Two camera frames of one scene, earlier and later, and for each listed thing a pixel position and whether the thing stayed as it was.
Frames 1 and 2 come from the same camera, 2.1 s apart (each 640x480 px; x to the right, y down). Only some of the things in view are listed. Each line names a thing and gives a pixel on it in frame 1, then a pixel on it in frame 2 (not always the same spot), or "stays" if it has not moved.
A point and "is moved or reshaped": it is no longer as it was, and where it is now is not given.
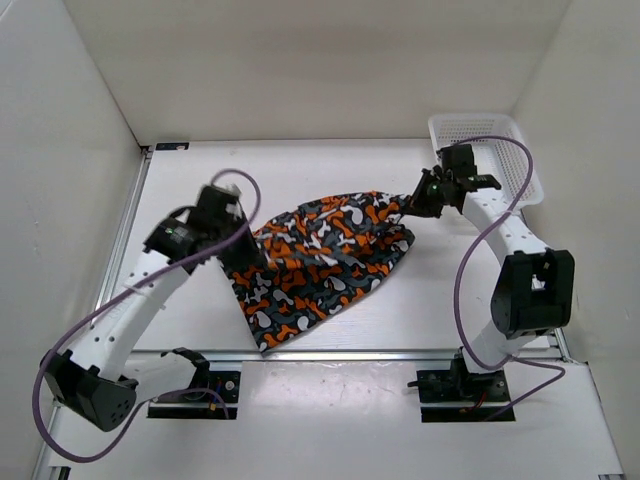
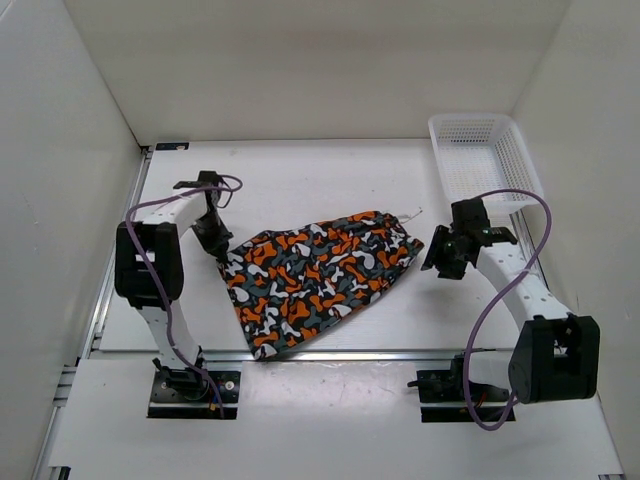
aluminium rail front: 332,356 stays
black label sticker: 172,145 stays
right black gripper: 418,206 -> 446,269
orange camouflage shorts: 318,260 is moved or reshaped
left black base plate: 221,404 stays
